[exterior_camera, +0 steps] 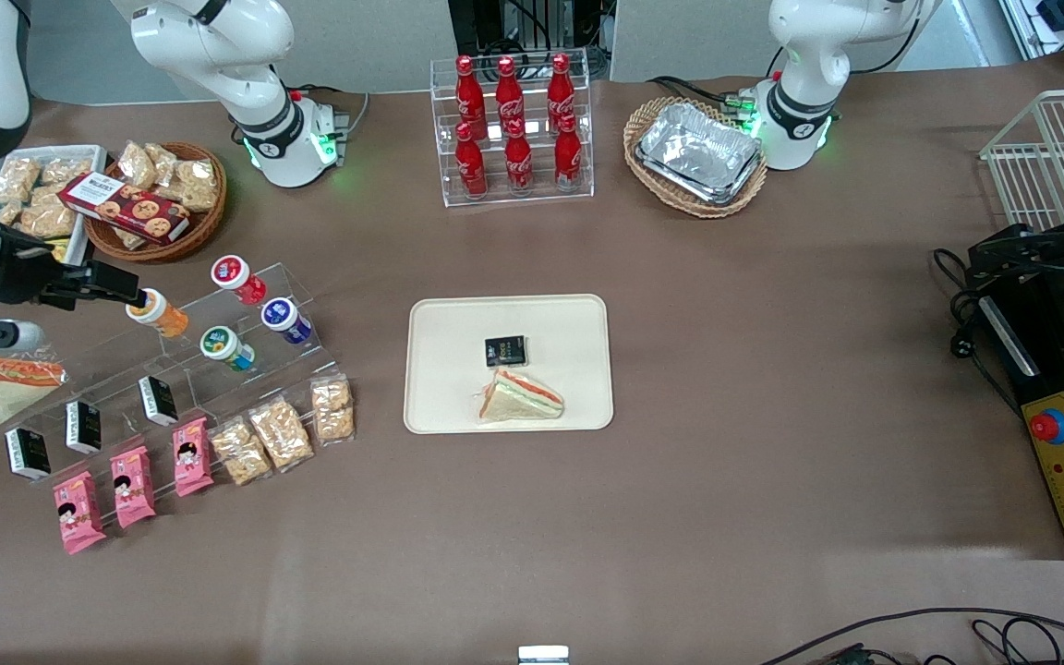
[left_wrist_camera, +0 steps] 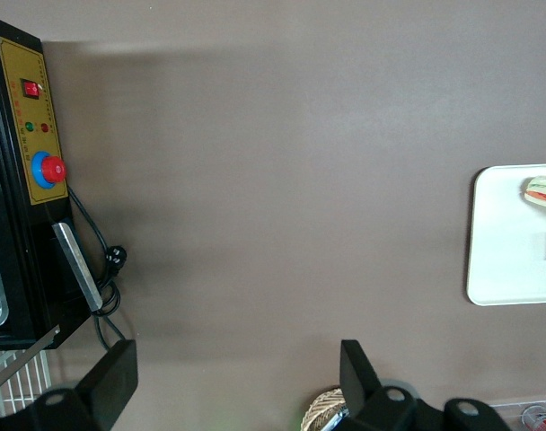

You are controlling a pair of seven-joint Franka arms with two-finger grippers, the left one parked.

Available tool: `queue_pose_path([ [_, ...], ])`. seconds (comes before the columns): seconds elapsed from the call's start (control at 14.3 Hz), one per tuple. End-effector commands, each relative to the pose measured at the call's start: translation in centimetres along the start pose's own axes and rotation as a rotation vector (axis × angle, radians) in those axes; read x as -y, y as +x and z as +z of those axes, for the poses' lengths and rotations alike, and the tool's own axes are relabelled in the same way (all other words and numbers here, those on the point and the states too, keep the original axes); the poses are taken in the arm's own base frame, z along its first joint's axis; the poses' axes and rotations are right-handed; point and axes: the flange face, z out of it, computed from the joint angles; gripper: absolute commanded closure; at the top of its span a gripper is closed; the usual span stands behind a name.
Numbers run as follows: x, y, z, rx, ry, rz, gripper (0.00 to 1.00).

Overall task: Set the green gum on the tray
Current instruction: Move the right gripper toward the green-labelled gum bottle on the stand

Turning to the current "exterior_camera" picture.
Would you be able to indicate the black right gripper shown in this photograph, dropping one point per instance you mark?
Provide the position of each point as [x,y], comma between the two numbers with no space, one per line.
[17,274]

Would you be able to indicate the green gum bottle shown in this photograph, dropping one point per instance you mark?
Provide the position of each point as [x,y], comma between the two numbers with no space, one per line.
[227,349]

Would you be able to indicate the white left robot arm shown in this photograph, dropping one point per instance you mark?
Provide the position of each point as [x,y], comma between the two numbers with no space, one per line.
[809,46]

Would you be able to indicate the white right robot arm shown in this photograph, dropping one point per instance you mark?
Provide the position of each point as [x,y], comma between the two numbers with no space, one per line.
[218,46]

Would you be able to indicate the orange gum bottle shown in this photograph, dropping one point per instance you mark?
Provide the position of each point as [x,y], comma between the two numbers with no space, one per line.
[163,316]

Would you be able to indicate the black gum box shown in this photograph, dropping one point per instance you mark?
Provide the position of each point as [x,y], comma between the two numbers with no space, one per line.
[506,351]
[27,454]
[158,400]
[84,427]

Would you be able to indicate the red gum bottle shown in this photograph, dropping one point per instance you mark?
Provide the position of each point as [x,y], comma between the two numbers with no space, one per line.
[236,277]

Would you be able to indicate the blue gum bottle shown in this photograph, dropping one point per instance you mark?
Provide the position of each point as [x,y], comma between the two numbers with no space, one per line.
[287,320]

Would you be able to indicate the silver foil tray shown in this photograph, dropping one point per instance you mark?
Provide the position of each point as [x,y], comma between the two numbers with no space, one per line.
[698,152]

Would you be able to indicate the beige plastic tray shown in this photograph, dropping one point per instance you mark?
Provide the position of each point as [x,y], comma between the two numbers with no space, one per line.
[569,332]

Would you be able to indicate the red cookie box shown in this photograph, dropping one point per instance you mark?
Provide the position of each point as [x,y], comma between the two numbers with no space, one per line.
[126,208]

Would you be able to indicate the clear bag of crisps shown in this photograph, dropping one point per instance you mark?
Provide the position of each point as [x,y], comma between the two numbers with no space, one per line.
[240,453]
[164,159]
[333,409]
[192,185]
[47,220]
[66,171]
[281,434]
[15,180]
[137,164]

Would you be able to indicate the black control box yellow panel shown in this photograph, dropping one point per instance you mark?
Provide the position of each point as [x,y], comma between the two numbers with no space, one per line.
[1045,351]

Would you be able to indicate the brown wicker basket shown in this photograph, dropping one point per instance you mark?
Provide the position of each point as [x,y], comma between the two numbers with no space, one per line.
[204,226]

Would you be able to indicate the white plastic bin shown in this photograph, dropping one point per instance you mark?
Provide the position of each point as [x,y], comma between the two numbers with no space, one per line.
[79,152]

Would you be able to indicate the wrapped triangle sandwich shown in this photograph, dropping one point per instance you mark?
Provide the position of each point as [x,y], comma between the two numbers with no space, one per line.
[6,392]
[518,399]

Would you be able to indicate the clear acrylic stepped stand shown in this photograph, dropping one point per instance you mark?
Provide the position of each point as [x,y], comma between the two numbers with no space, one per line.
[218,388]

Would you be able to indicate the red emergency stop button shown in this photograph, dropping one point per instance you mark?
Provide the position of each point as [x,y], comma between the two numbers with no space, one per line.
[1049,427]

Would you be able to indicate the pink snack packet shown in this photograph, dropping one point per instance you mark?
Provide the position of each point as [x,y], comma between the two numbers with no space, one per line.
[133,488]
[79,513]
[192,457]

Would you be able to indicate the clear acrylic bottle rack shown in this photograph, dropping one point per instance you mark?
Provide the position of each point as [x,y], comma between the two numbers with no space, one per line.
[444,166]

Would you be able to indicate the red cola bottle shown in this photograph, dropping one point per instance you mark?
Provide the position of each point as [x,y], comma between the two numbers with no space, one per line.
[561,88]
[471,166]
[509,92]
[568,157]
[518,164]
[468,92]

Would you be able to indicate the light wicker basket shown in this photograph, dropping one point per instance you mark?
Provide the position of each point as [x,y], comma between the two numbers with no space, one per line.
[643,125]

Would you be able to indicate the dark equipment rack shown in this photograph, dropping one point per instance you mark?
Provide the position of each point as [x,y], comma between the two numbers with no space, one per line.
[477,23]

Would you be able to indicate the metal frame shelf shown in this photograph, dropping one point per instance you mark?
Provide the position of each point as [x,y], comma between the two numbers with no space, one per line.
[1063,18]

